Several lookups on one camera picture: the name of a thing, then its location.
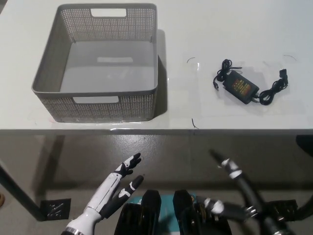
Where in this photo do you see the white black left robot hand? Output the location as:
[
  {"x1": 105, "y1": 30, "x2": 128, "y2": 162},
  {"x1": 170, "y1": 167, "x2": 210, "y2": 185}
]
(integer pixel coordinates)
[{"x1": 67, "y1": 153, "x2": 144, "y2": 233}]

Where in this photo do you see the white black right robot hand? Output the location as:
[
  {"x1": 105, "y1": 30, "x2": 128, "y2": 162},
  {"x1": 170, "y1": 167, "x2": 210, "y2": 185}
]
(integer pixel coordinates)
[{"x1": 197, "y1": 149, "x2": 267, "y2": 222}]

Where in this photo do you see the black power adapter with cord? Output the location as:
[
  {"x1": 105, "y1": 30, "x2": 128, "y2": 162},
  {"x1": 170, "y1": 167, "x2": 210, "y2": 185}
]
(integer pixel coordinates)
[{"x1": 213, "y1": 59, "x2": 289, "y2": 106}]

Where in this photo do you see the grey perforated plastic basket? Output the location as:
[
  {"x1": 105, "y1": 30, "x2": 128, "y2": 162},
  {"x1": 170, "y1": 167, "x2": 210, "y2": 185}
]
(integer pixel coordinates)
[{"x1": 31, "y1": 2, "x2": 164, "y2": 123}]

